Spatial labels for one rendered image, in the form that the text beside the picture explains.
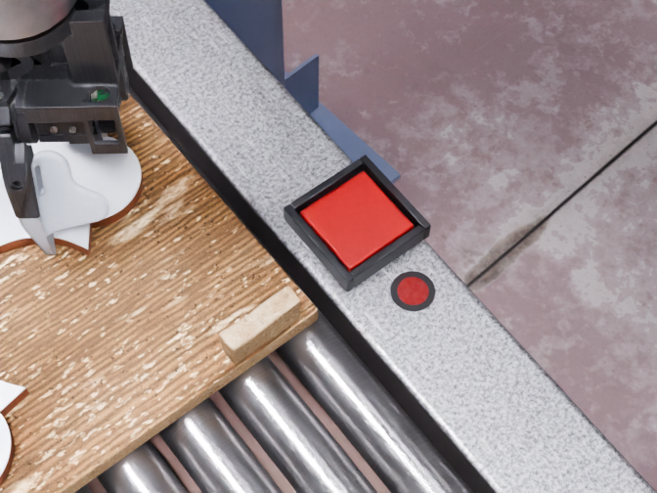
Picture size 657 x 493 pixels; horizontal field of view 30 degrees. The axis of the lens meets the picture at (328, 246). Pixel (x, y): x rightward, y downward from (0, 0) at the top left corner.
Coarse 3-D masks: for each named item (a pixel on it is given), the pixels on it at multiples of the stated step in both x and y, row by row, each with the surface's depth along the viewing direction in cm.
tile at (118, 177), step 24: (48, 144) 89; (72, 144) 89; (0, 168) 88; (72, 168) 88; (96, 168) 88; (120, 168) 88; (0, 192) 87; (120, 192) 87; (0, 216) 86; (120, 216) 87; (0, 240) 85; (24, 240) 85; (72, 240) 85
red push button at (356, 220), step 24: (336, 192) 89; (360, 192) 89; (312, 216) 88; (336, 216) 88; (360, 216) 88; (384, 216) 88; (336, 240) 87; (360, 240) 87; (384, 240) 87; (360, 264) 87
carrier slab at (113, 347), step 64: (128, 128) 91; (192, 192) 88; (0, 256) 85; (64, 256) 86; (128, 256) 86; (192, 256) 86; (256, 256) 86; (0, 320) 83; (64, 320) 83; (128, 320) 83; (192, 320) 83; (64, 384) 81; (128, 384) 81; (192, 384) 81; (64, 448) 79; (128, 448) 79
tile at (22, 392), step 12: (0, 384) 80; (12, 384) 80; (0, 396) 79; (12, 396) 79; (24, 396) 80; (0, 408) 79; (12, 408) 80; (0, 420) 78; (0, 432) 78; (0, 444) 78; (12, 444) 78; (0, 456) 77; (12, 456) 78; (0, 468) 77; (0, 480) 77
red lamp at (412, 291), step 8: (408, 280) 87; (416, 280) 87; (400, 288) 87; (408, 288) 87; (416, 288) 87; (424, 288) 87; (400, 296) 87; (408, 296) 87; (416, 296) 87; (424, 296) 87; (416, 304) 86
